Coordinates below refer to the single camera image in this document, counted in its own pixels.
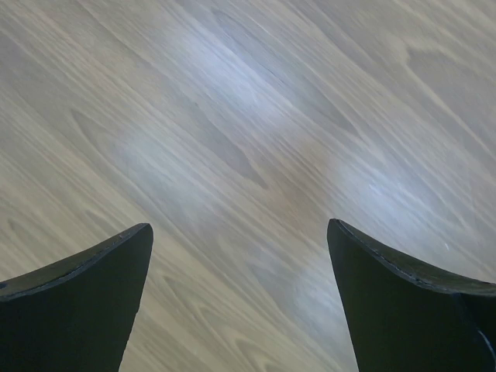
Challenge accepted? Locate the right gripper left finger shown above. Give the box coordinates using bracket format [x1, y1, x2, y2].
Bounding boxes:
[1, 223, 153, 371]

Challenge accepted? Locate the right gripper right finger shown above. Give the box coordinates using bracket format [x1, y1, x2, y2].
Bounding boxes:
[327, 219, 495, 371]

